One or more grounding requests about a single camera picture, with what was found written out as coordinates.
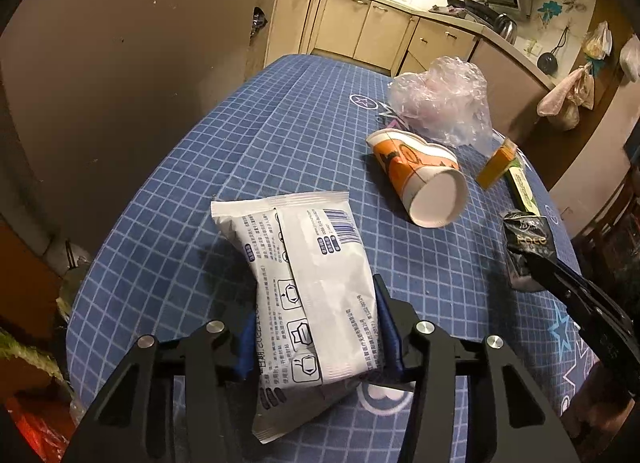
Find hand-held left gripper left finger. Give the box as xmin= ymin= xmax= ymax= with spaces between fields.
xmin=62 ymin=315 xmax=266 ymax=463

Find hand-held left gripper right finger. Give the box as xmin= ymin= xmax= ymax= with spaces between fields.
xmin=372 ymin=273 xmax=581 ymax=463

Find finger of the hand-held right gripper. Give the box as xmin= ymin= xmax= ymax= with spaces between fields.
xmin=525 ymin=253 xmax=632 ymax=344

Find black foil packet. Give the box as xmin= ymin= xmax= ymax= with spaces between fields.
xmin=502 ymin=210 xmax=558 ymax=291

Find white wet wipes packet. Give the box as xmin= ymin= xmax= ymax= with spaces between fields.
xmin=210 ymin=191 xmax=386 ymax=445

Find dark chair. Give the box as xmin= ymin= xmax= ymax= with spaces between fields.
xmin=570 ymin=163 xmax=640 ymax=294

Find slim green and white box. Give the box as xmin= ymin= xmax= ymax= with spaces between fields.
xmin=506 ymin=163 xmax=543 ymax=216

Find yellow cardboard box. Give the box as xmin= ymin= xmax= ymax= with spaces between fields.
xmin=476 ymin=139 xmax=519 ymax=190

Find orange and white paper cup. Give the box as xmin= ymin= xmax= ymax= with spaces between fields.
xmin=366 ymin=128 xmax=469 ymax=228

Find pink hanging towel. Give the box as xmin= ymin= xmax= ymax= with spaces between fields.
xmin=537 ymin=65 xmax=596 ymax=131

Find blue checked tablecloth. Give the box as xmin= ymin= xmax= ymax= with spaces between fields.
xmin=65 ymin=54 xmax=596 ymax=463

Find red plastic bag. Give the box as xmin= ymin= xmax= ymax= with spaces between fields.
xmin=7 ymin=390 xmax=83 ymax=463

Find black ladle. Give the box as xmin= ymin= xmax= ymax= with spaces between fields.
xmin=537 ymin=25 xmax=571 ymax=76

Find clear plastic bag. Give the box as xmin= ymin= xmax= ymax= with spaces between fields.
xmin=387 ymin=56 xmax=493 ymax=148

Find hanging white plastic bag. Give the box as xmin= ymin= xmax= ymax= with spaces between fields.
xmin=620 ymin=35 xmax=640 ymax=84

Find hanging yellowish plastic bag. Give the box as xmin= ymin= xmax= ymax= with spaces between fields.
xmin=582 ymin=21 xmax=613 ymax=61

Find metal kettle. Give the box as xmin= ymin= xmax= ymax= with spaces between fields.
xmin=492 ymin=13 xmax=518 ymax=44

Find beige kitchen cabinets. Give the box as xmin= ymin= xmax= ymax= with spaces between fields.
xmin=262 ymin=0 xmax=556 ymax=144

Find black frying pan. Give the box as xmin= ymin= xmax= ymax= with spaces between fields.
xmin=426 ymin=0 xmax=501 ymax=26

